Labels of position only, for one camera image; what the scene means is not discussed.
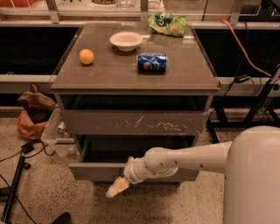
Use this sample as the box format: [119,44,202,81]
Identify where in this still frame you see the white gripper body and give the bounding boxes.
[123,157,158,185]

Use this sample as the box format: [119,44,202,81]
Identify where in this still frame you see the grey drawer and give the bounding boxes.
[69,135,197,183]
[61,109,208,136]

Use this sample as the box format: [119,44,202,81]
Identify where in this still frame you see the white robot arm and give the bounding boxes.
[106,126,280,224]

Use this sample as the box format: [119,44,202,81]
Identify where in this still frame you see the grey top drawer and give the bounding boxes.
[61,109,208,136]

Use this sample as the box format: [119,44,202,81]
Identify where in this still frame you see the grey drawer cabinet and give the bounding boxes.
[50,22,221,187]

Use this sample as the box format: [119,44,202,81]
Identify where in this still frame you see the clear plastic bin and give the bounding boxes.
[41,108,80,157]

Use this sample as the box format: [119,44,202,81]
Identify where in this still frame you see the blue pepsi can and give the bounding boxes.
[136,52,167,73]

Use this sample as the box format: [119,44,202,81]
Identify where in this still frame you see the black power adapter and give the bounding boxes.
[21,143,34,154]

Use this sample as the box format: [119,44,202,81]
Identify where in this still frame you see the orange cloth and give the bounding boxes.
[17,110,48,140]

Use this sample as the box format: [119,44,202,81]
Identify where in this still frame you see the orange fruit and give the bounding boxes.
[79,49,94,65]

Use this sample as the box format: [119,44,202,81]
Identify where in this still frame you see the black stand leg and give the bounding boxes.
[1,156,25,223]

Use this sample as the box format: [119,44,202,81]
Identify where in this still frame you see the white bowl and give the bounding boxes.
[110,31,143,52]

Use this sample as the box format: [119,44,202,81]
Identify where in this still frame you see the black power brick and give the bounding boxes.
[234,74,250,83]

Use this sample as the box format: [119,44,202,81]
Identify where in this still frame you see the green chip bag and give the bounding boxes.
[148,12,186,37]

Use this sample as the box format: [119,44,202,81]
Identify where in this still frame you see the black table frame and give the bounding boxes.
[206,68,280,144]

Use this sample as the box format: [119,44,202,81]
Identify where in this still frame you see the orange cable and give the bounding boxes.
[220,18,273,79]

